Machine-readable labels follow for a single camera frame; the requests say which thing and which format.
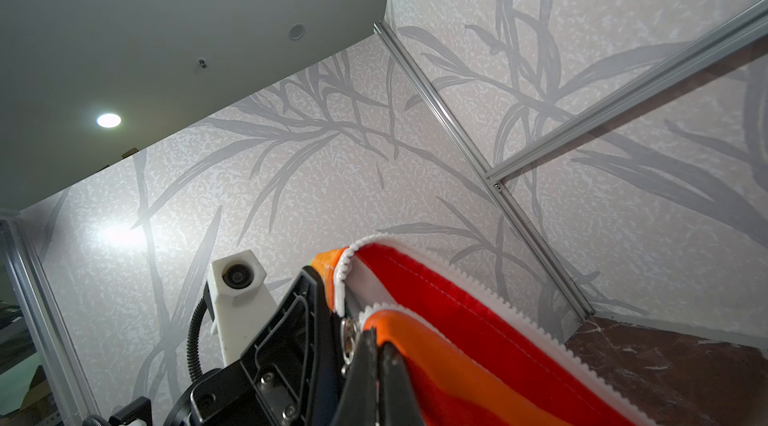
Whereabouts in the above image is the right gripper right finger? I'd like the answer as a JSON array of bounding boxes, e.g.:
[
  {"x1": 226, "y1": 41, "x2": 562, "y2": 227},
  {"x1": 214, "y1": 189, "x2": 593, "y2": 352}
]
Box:
[{"x1": 378, "y1": 342, "x2": 425, "y2": 426}]

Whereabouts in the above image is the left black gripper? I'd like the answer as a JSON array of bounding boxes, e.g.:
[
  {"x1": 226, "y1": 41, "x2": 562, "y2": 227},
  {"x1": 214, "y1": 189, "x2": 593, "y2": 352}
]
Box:
[{"x1": 164, "y1": 266, "x2": 341, "y2": 425}]

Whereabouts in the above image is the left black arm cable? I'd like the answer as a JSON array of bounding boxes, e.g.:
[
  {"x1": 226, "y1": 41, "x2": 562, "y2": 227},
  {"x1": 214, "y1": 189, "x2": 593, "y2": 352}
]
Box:
[{"x1": 185, "y1": 296, "x2": 211, "y2": 382}]

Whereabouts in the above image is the aluminium cage frame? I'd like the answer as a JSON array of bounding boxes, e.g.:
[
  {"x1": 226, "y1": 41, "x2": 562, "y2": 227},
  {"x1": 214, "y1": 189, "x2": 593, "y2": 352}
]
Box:
[{"x1": 0, "y1": 0, "x2": 768, "y2": 426}]

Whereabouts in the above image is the round ceiling light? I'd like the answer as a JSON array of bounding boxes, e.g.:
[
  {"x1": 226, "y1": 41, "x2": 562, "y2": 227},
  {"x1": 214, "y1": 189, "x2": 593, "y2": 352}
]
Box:
[{"x1": 96, "y1": 112, "x2": 122, "y2": 129}]

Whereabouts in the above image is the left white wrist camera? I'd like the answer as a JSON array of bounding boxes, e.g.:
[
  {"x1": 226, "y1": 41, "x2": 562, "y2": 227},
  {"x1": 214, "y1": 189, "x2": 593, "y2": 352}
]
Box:
[{"x1": 206, "y1": 250, "x2": 277, "y2": 366}]

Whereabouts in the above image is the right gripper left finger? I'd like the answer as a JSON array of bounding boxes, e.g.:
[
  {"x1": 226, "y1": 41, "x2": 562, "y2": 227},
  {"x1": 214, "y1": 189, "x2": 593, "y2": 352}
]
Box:
[{"x1": 331, "y1": 330, "x2": 378, "y2": 426}]

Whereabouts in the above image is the rainbow striped kids jacket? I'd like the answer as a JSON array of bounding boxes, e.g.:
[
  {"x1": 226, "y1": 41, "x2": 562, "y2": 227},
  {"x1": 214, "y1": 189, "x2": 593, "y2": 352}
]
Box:
[{"x1": 311, "y1": 234, "x2": 649, "y2": 425}]

